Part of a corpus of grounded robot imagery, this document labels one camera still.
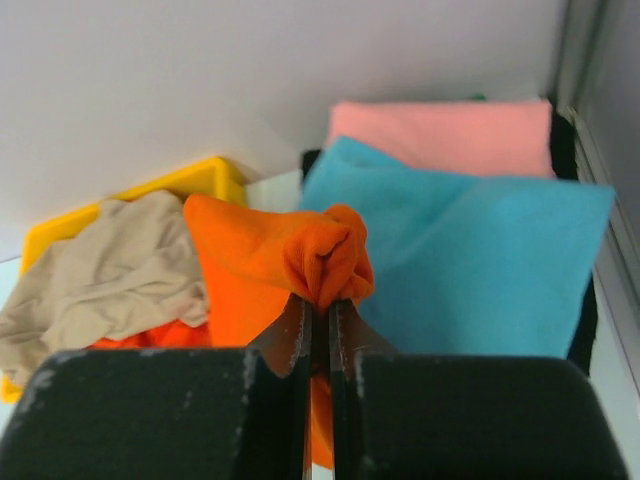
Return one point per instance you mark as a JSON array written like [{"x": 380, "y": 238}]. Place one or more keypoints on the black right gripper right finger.
[{"x": 350, "y": 335}]

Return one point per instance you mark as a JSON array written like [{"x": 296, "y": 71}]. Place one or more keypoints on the orange t-shirt in tray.
[{"x": 172, "y": 335}]

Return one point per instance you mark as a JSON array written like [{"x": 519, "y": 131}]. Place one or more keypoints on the light blue folded t-shirt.
[{"x": 466, "y": 264}]

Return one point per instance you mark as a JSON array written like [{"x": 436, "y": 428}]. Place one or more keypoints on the beige t-shirt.
[{"x": 132, "y": 269}]

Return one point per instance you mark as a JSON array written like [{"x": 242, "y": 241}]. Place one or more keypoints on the green folded t-shirt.
[{"x": 477, "y": 97}]

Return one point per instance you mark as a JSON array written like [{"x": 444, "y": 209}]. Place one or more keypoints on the black folded t-shirt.
[{"x": 563, "y": 152}]

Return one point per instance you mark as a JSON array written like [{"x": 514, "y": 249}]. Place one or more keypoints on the yellow plastic tray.
[{"x": 215, "y": 176}]

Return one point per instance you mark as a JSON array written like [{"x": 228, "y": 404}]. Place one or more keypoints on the right aluminium frame post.
[{"x": 597, "y": 89}]

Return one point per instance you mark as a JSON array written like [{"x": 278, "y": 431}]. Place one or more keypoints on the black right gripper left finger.
[{"x": 288, "y": 338}]

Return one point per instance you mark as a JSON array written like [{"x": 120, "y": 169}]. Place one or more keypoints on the orange t-shirt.
[
  {"x": 172, "y": 335},
  {"x": 253, "y": 261}
]

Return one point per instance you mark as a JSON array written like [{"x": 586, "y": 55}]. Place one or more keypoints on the pink folded t-shirt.
[{"x": 471, "y": 137}]

